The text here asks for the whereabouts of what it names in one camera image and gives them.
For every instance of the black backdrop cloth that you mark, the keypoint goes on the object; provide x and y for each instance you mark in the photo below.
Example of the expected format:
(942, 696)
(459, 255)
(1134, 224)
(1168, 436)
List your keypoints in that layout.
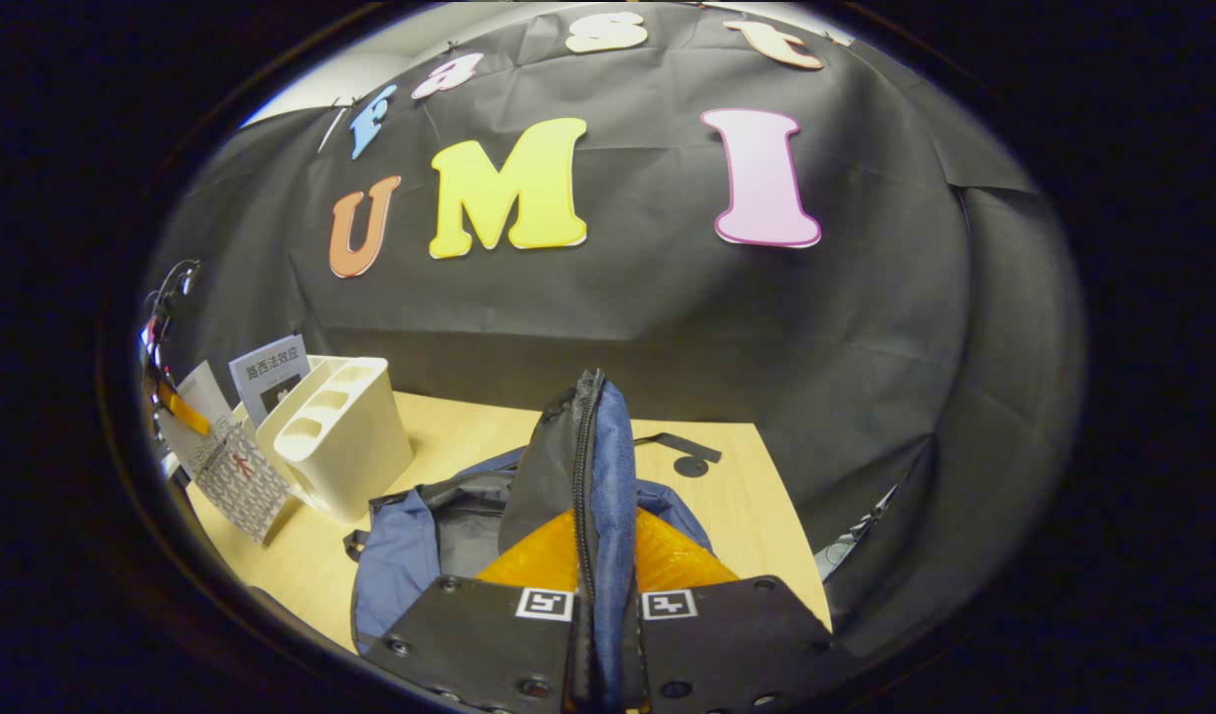
(668, 327)

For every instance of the blue schoolbag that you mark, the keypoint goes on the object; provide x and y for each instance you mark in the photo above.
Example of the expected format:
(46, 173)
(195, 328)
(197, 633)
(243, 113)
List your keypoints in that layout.
(608, 466)

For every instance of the white plastic bookshelf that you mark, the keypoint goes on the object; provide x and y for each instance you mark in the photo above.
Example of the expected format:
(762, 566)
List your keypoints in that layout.
(355, 446)

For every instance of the white book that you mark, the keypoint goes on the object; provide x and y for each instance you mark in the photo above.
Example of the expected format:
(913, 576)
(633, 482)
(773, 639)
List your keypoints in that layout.
(246, 486)

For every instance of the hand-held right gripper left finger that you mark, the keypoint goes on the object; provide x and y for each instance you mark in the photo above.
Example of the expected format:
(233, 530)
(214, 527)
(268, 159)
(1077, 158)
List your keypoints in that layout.
(469, 635)

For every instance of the blue-grey book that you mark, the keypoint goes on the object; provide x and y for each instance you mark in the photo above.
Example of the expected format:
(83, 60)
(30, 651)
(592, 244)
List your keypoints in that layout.
(271, 372)

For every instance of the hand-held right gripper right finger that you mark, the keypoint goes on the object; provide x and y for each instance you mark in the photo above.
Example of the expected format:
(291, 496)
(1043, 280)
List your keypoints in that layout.
(727, 645)

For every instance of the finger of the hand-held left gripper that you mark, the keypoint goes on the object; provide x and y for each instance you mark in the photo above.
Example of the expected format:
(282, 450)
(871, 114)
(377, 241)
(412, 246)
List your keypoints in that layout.
(186, 409)

